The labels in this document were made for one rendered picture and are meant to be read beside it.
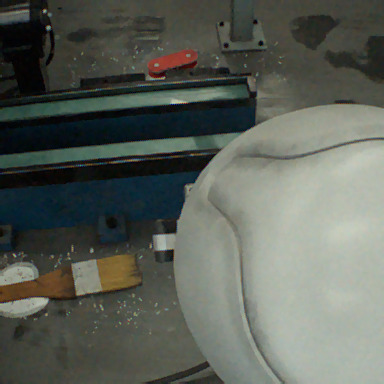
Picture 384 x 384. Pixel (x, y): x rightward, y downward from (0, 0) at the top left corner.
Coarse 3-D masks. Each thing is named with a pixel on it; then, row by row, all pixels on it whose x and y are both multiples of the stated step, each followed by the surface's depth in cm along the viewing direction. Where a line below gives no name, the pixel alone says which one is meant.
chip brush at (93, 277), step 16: (128, 256) 94; (64, 272) 92; (80, 272) 92; (96, 272) 92; (112, 272) 92; (128, 272) 92; (0, 288) 91; (16, 288) 91; (32, 288) 91; (48, 288) 91; (64, 288) 91; (80, 288) 91; (96, 288) 91; (112, 288) 91
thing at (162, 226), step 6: (156, 222) 44; (162, 222) 43; (168, 222) 44; (174, 222) 44; (156, 228) 43; (162, 228) 43; (168, 228) 44; (174, 228) 44; (156, 252) 44; (162, 252) 43; (168, 252) 43; (156, 258) 44; (162, 258) 43; (168, 258) 43
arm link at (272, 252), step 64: (256, 128) 22; (320, 128) 18; (192, 192) 24; (256, 192) 18; (320, 192) 16; (192, 256) 20; (256, 256) 16; (320, 256) 16; (192, 320) 20; (256, 320) 16; (320, 320) 16
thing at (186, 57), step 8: (168, 56) 116; (176, 56) 116; (184, 56) 116; (192, 56) 116; (152, 64) 115; (160, 64) 115; (168, 64) 115; (176, 64) 115; (184, 64) 115; (192, 64) 117; (152, 72) 116; (160, 72) 116
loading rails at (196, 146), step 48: (0, 96) 96; (48, 96) 96; (96, 96) 96; (144, 96) 96; (192, 96) 96; (240, 96) 96; (0, 144) 98; (48, 144) 99; (96, 144) 100; (144, 144) 91; (192, 144) 91; (0, 192) 90; (48, 192) 91; (96, 192) 92; (144, 192) 93; (0, 240) 94
